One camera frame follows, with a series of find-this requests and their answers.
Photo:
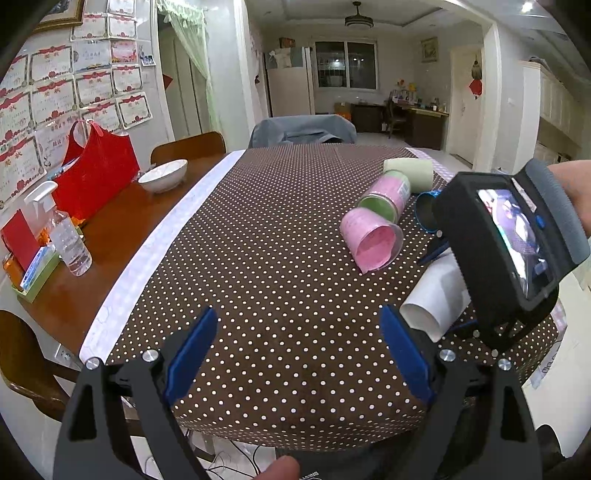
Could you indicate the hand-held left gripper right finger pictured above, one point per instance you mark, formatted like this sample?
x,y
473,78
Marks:
x,y
408,360

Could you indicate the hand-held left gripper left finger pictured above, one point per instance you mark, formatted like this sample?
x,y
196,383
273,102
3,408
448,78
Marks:
x,y
193,353

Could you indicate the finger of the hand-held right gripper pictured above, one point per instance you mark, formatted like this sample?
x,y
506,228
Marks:
x,y
467,330
436,254

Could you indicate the white paper cup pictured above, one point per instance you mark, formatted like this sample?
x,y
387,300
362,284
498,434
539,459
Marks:
x,y
438,295

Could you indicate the person's right forearm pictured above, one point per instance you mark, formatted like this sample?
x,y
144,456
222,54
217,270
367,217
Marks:
x,y
577,184

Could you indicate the pink plastic cup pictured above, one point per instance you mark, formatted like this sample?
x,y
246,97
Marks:
x,y
371,240

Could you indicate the green and pink cup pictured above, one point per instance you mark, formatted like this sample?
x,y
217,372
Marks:
x,y
385,196

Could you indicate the pale green cup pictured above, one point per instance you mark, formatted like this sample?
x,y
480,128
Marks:
x,y
411,173

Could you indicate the person's left hand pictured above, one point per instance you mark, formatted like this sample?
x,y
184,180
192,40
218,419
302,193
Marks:
x,y
281,468

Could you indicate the brown polka dot tablecloth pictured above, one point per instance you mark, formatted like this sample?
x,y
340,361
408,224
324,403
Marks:
x,y
277,277

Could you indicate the dark wooden desk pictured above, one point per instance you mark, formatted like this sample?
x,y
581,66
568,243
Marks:
x,y
425,127

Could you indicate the wooden table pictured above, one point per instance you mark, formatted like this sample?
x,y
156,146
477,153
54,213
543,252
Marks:
x,y
120,240

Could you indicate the white door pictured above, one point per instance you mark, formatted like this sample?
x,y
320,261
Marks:
x,y
464,115

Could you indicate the dark desk chair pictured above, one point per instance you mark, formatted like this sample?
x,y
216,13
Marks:
x,y
396,117

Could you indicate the white cabinet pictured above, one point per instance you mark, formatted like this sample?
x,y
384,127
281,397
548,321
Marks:
x,y
561,110

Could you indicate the clear spray bottle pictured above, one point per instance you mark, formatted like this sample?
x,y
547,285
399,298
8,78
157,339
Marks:
x,y
69,244

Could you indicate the wooden chair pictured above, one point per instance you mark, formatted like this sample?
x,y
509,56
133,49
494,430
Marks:
x,y
27,364
187,147

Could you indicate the red door decoration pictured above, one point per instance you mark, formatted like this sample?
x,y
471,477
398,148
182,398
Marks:
x,y
475,87

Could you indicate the green tray with packets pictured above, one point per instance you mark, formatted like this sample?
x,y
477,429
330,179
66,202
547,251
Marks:
x,y
39,274

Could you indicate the cardboard box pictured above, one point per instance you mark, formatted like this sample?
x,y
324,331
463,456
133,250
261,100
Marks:
x,y
342,109

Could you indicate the white bowl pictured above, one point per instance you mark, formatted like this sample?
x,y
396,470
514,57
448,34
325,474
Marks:
x,y
162,175

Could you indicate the grey covered chair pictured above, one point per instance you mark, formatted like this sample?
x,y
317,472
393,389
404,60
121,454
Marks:
x,y
302,129

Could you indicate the hanging door ornament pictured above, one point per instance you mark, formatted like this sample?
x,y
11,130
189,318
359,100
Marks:
x,y
476,67

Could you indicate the red bag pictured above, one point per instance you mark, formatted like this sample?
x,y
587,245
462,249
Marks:
x,y
94,175

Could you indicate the small framed picture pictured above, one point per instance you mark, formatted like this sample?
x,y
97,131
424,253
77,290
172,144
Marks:
x,y
429,50

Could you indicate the red box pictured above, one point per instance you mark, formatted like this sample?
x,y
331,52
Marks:
x,y
21,242

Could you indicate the window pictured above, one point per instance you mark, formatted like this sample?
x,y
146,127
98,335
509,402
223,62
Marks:
x,y
346,64

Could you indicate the white refrigerator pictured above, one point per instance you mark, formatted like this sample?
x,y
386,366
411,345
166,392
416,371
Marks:
x,y
288,85

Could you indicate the ceiling lamp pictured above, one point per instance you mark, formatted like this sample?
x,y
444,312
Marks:
x,y
359,19

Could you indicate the green sheer curtain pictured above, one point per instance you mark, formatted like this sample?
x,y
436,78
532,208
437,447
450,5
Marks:
x,y
194,69

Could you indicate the gold framed picture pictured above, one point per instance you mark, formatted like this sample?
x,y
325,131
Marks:
x,y
60,14

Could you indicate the wall socket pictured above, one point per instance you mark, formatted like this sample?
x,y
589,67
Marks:
x,y
64,357

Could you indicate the wall of award certificates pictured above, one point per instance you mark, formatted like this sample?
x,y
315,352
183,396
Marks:
x,y
55,92

